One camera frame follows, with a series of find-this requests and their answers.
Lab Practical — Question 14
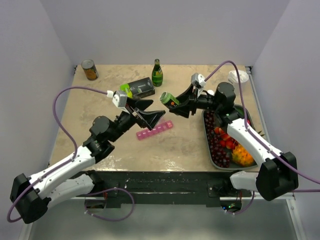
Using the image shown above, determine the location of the aluminium frame rail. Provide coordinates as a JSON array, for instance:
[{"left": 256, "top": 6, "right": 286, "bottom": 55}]
[{"left": 245, "top": 66, "right": 299, "bottom": 201}]

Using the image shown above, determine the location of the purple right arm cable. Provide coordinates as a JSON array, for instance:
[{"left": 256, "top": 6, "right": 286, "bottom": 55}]
[{"left": 204, "top": 59, "right": 320, "bottom": 216}]

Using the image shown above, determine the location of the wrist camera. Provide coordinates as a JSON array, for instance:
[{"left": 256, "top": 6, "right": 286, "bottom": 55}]
[
  {"left": 112, "top": 90, "right": 128, "bottom": 111},
  {"left": 190, "top": 73, "right": 206, "bottom": 89}
]

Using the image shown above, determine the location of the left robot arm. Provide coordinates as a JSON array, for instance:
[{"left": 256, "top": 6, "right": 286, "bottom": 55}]
[{"left": 7, "top": 98, "right": 166, "bottom": 224}]

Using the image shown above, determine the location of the green glass bottle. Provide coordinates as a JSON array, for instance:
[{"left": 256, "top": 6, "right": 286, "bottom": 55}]
[{"left": 151, "top": 59, "right": 164, "bottom": 87}]

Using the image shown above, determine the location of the pink weekly pill organizer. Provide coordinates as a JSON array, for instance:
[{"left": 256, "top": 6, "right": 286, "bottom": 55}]
[{"left": 136, "top": 120, "right": 174, "bottom": 141}]

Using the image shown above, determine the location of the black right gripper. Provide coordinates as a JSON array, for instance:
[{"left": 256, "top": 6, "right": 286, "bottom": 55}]
[{"left": 169, "top": 83, "right": 221, "bottom": 119}]

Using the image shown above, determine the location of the white paper bag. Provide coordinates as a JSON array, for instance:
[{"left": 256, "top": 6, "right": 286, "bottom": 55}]
[{"left": 227, "top": 70, "right": 249, "bottom": 84}]

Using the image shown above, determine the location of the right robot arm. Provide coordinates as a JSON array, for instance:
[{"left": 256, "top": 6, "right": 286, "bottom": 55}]
[{"left": 169, "top": 82, "right": 299, "bottom": 201}]

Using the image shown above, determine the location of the orange labelled tin can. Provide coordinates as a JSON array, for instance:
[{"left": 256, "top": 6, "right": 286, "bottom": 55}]
[{"left": 81, "top": 59, "right": 99, "bottom": 81}]

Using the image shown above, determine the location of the grey fruit tray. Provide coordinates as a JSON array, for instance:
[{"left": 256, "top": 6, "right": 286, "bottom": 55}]
[{"left": 202, "top": 110, "right": 257, "bottom": 171}]

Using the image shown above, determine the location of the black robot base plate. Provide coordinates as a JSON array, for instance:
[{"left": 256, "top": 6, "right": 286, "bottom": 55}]
[{"left": 85, "top": 170, "right": 252, "bottom": 208}]

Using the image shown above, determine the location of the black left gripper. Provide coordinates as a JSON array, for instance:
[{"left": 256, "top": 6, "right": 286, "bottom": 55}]
[{"left": 109, "top": 97, "right": 165, "bottom": 143}]

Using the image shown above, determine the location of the black green razor box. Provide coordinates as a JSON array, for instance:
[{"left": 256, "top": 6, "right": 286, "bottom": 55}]
[{"left": 120, "top": 77, "right": 155, "bottom": 100}]

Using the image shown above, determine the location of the dark red grapes bunch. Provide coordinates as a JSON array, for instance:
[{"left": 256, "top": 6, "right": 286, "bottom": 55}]
[{"left": 203, "top": 110, "right": 231, "bottom": 168}]

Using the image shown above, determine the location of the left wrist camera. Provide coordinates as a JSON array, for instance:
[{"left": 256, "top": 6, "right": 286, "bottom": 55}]
[{"left": 112, "top": 90, "right": 128, "bottom": 111}]

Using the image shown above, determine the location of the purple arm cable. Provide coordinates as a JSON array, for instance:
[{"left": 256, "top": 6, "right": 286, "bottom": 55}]
[
  {"left": 6, "top": 86, "right": 113, "bottom": 223},
  {"left": 204, "top": 59, "right": 320, "bottom": 216}
]

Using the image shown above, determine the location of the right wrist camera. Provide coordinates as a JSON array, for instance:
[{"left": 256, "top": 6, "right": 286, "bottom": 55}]
[{"left": 190, "top": 73, "right": 206, "bottom": 89}]

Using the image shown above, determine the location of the yellow dragon fruit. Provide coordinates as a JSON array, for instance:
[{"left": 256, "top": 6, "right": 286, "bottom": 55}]
[{"left": 231, "top": 144, "right": 254, "bottom": 167}]

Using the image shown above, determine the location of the green pill bottle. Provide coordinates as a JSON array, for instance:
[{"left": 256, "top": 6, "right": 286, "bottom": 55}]
[{"left": 159, "top": 91, "right": 180, "bottom": 107}]

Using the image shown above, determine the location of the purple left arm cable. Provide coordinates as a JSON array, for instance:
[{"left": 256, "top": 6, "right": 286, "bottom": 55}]
[{"left": 6, "top": 86, "right": 113, "bottom": 223}]

